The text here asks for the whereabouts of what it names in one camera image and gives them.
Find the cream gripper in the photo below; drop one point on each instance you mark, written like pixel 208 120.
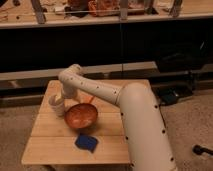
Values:
pixel 56 101

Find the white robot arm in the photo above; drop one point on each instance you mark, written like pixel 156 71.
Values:
pixel 148 144

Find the orange frying pan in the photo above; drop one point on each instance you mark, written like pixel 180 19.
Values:
pixel 81 115

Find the wooden table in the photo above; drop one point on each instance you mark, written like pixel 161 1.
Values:
pixel 52 142

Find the blue sponge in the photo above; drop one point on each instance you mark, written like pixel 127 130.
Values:
pixel 86 142

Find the wooden shelf bench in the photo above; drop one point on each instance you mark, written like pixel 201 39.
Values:
pixel 53 13

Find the orange object on shelf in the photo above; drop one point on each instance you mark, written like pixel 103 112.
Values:
pixel 99 8

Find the black power adapter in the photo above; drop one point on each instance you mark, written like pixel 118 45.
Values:
pixel 169 98

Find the black object on floor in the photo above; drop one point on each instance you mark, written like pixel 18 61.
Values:
pixel 199 150

